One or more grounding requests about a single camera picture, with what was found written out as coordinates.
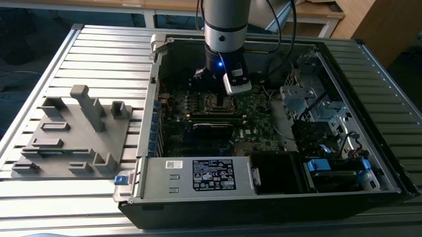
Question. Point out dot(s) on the grey power supply unit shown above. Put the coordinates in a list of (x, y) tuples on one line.
[(157, 182)]

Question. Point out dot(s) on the wooden desk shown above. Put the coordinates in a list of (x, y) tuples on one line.
[(98, 3)]

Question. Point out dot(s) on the small chipset heatsink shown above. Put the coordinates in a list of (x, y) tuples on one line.
[(243, 147)]

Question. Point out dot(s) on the black graphics card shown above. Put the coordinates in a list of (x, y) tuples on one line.
[(212, 133)]

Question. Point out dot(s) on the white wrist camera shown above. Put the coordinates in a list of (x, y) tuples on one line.
[(236, 89)]

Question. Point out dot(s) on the green motherboard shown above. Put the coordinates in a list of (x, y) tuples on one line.
[(260, 128)]

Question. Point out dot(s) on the silver metal drive cage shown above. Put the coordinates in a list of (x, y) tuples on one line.
[(292, 93)]

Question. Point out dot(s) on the green RAM stick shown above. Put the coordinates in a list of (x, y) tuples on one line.
[(52, 153)]

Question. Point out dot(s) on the wooden cabinet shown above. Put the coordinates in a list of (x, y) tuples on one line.
[(379, 24)]

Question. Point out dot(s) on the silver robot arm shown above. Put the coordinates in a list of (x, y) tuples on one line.
[(225, 24)]

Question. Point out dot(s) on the CPU socket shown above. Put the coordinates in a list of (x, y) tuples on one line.
[(205, 112)]

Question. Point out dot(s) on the grey slanted plate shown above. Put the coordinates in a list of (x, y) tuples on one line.
[(283, 123)]

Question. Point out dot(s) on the black PC case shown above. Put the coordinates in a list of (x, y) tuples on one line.
[(229, 214)]

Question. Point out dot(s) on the blue case latch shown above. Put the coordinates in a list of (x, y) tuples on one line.
[(120, 180)]

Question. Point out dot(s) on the grey parts rack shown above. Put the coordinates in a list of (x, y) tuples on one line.
[(81, 138)]

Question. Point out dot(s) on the hard disk in blue carrier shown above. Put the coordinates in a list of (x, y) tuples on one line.
[(317, 165)]

